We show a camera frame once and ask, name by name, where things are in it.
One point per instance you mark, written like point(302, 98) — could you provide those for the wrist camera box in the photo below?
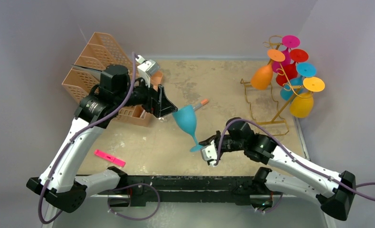
point(210, 154)
point(146, 69)

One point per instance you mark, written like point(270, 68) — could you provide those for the orange wine glass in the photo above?
point(263, 76)

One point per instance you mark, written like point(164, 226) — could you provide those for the blue wine glass front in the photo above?
point(186, 120)

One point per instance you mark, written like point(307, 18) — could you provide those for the grey folder in organizer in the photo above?
point(96, 73)

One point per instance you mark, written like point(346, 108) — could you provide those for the grey orange highlighter marker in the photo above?
point(200, 104)

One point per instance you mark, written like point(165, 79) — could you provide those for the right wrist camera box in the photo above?
point(210, 154)

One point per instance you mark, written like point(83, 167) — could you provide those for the magenta wine glass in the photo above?
point(290, 42)

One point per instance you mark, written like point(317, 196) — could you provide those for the yellow wine glass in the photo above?
point(303, 103)

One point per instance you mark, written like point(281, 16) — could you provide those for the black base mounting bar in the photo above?
point(240, 190)

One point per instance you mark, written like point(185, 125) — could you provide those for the orange plastic file organizer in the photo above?
point(102, 50)

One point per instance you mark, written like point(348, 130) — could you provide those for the red wine glass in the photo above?
point(286, 70)

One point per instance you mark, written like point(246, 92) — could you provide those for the clear wine glass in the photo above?
point(164, 119)

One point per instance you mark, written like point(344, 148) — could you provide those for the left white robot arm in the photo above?
point(59, 184)

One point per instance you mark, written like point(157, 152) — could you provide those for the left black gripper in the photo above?
point(157, 103)

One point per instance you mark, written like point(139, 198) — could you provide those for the pink plastic clip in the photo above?
point(110, 158)

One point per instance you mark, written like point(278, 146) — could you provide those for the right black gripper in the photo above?
point(216, 142)

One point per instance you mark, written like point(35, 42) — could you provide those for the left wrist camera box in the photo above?
point(146, 69)

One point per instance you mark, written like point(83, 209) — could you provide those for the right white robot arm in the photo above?
point(283, 170)

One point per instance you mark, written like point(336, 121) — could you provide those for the gold wire glass rack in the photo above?
point(276, 121)

